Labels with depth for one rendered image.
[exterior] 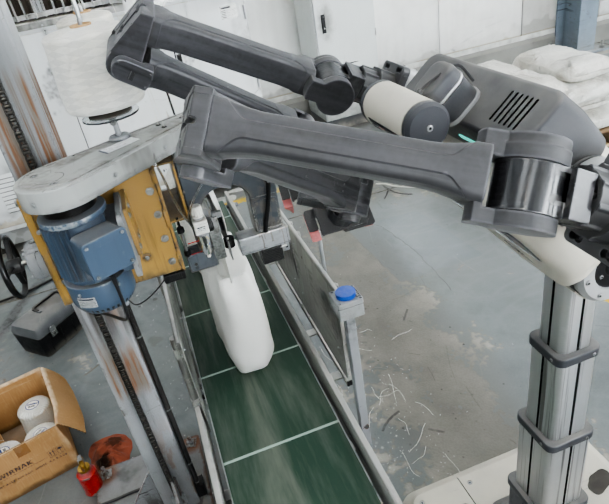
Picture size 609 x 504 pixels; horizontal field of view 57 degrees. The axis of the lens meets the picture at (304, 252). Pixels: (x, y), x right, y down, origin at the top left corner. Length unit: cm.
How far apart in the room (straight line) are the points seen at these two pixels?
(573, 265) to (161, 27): 75
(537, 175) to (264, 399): 157
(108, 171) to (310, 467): 106
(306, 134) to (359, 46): 470
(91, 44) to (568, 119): 83
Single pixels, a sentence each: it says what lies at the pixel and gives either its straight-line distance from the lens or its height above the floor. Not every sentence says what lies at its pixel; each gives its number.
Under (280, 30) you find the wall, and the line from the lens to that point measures 567.
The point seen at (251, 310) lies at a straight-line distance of 196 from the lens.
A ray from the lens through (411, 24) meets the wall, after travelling 619.
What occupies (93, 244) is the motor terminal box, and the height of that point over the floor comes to 130.
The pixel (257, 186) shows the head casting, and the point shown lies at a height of 121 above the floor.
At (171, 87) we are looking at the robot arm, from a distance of 109.
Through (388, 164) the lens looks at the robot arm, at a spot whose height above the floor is 158.
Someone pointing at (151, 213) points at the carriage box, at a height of 121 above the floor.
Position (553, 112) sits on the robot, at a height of 155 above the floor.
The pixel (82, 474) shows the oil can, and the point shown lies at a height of 12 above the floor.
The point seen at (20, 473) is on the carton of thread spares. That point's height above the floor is 11.
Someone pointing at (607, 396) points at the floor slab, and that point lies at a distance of 259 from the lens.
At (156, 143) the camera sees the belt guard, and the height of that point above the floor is 141.
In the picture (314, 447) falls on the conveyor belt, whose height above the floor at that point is 38.
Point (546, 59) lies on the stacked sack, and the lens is 465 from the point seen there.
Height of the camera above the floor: 182
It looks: 31 degrees down
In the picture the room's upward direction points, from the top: 10 degrees counter-clockwise
